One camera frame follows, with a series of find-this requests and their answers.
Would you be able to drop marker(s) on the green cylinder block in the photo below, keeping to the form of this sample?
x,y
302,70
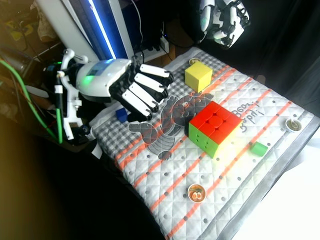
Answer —
x,y
258,149

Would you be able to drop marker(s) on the Rubik's cube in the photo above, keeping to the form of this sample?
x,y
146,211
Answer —
x,y
215,125

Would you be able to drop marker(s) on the yellow cube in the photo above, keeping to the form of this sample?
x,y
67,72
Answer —
x,y
197,77

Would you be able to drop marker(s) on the small cup with orange filling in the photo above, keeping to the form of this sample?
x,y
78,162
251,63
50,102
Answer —
x,y
196,193

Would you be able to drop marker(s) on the small cup with yellow rim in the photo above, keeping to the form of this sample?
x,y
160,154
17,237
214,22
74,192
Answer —
x,y
194,61

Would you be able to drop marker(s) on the small blue cube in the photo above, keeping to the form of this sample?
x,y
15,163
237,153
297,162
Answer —
x,y
121,115

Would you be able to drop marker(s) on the grey quilt with printed bear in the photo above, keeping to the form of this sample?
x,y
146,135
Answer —
x,y
190,172

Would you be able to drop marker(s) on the white power strip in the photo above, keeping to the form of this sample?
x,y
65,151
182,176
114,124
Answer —
x,y
164,45

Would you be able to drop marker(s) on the small cup with brown filling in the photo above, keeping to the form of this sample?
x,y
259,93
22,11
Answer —
x,y
293,125

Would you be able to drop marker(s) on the beige cloth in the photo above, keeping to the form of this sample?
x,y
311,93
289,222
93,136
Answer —
x,y
45,30

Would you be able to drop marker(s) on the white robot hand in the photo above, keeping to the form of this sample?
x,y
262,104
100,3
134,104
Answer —
x,y
231,22
100,75

